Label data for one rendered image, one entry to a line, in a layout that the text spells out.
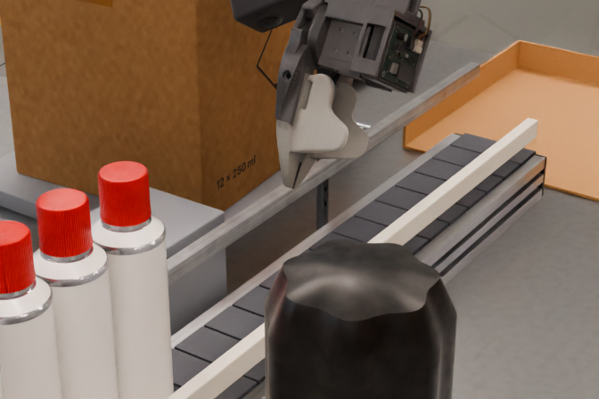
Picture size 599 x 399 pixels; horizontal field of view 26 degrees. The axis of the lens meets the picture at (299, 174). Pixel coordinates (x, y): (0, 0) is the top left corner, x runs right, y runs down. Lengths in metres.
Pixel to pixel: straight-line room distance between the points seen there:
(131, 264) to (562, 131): 0.79
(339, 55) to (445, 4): 3.57
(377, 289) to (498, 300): 0.67
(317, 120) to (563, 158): 0.53
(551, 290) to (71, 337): 0.53
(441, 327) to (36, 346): 0.33
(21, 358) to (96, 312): 0.06
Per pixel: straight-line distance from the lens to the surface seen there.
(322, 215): 1.29
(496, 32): 4.31
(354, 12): 0.99
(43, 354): 0.82
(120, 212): 0.85
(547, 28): 4.38
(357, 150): 1.02
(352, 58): 0.99
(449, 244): 1.20
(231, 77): 1.26
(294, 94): 1.00
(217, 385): 0.95
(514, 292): 1.22
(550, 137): 1.53
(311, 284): 0.54
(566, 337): 1.16
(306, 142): 1.00
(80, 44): 1.28
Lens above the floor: 1.46
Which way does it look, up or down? 26 degrees down
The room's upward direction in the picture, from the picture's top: straight up
